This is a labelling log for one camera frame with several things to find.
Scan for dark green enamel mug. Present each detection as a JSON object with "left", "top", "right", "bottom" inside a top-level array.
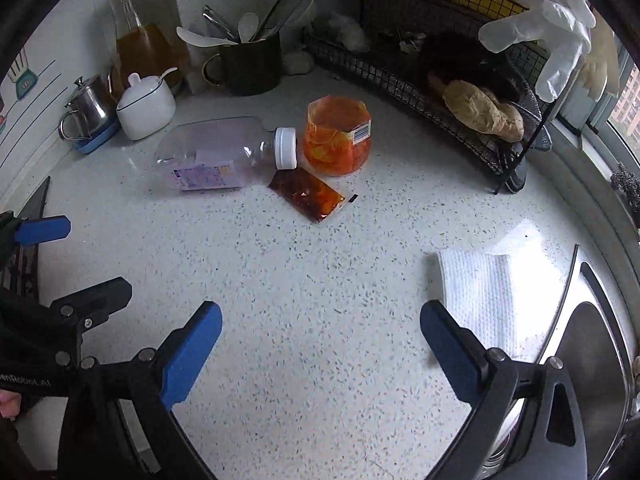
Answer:
[{"left": 201, "top": 30, "right": 284, "bottom": 97}]

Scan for black wire rack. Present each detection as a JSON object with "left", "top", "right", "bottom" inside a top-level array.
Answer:
[{"left": 304, "top": 0, "right": 552, "bottom": 194}]

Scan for clear disposable glove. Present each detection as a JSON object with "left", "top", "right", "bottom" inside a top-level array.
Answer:
[{"left": 449, "top": 0, "right": 599, "bottom": 104}]

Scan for glass carafe with amber liquid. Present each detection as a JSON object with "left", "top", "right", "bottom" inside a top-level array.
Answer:
[{"left": 103, "top": 0, "right": 189, "bottom": 97}]

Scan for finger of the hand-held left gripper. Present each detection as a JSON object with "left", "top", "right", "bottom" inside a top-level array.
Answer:
[
  {"left": 50, "top": 276, "right": 134, "bottom": 332},
  {"left": 0, "top": 211, "right": 72, "bottom": 267}
]

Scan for clear plastic bottle white cap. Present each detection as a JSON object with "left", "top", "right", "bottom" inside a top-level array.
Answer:
[{"left": 153, "top": 116, "right": 300, "bottom": 192}]

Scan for white rice paddle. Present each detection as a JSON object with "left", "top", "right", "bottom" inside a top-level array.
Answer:
[{"left": 175, "top": 25, "right": 227, "bottom": 51}]

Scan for window frame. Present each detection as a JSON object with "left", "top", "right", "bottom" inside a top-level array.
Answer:
[{"left": 559, "top": 24, "right": 640, "bottom": 162}]

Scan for cartoon wall sticker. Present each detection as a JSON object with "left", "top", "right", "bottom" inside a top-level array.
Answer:
[{"left": 0, "top": 47, "right": 72, "bottom": 162}]

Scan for red brown sauce packet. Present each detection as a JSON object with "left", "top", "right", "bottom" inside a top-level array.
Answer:
[{"left": 267, "top": 167, "right": 347, "bottom": 224}]

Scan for dried lavender sprig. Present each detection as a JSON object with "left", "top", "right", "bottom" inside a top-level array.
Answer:
[{"left": 612, "top": 162, "right": 640, "bottom": 207}]

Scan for white garlic bulb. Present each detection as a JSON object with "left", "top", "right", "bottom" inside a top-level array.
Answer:
[{"left": 312, "top": 11, "right": 371, "bottom": 51}]

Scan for dark patterned board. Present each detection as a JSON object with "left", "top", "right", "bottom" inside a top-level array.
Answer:
[{"left": 0, "top": 175, "right": 52, "bottom": 307}]

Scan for dark chopsticks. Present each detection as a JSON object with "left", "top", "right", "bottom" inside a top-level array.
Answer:
[{"left": 252, "top": 0, "right": 301, "bottom": 42}]

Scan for orange plastic jar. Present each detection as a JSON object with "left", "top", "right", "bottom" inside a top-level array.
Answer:
[{"left": 302, "top": 94, "right": 374, "bottom": 177}]

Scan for white spoon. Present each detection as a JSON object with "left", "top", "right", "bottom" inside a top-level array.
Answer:
[{"left": 237, "top": 12, "right": 260, "bottom": 44}]

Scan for person's left hand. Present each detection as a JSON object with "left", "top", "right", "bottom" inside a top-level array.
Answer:
[{"left": 0, "top": 390, "right": 23, "bottom": 420}]

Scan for stainless steel sink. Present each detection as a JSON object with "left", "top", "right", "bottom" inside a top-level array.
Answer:
[{"left": 479, "top": 244, "right": 640, "bottom": 480}]

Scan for white lidded sugar pot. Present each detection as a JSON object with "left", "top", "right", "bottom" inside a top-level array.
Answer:
[{"left": 115, "top": 66, "right": 180, "bottom": 141}]

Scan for blue saucer tray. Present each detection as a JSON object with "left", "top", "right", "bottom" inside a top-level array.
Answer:
[{"left": 72, "top": 119, "right": 121, "bottom": 155}]

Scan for small steel teapot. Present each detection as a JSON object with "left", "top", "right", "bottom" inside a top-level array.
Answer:
[{"left": 58, "top": 73, "right": 120, "bottom": 141}]

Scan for white paper towel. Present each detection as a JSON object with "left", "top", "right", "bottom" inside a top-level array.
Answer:
[{"left": 437, "top": 249, "right": 519, "bottom": 361}]

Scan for black plastic bag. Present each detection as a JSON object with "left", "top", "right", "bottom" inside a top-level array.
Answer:
[{"left": 417, "top": 32, "right": 522, "bottom": 107}]

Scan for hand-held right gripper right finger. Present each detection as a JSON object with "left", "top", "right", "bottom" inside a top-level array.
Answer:
[{"left": 419, "top": 300, "right": 589, "bottom": 480}]

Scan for metal tongs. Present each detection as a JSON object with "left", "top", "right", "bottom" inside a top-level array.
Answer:
[{"left": 202, "top": 4, "right": 239, "bottom": 44}]

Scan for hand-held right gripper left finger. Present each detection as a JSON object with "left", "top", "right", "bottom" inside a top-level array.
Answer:
[{"left": 57, "top": 301, "right": 224, "bottom": 480}]

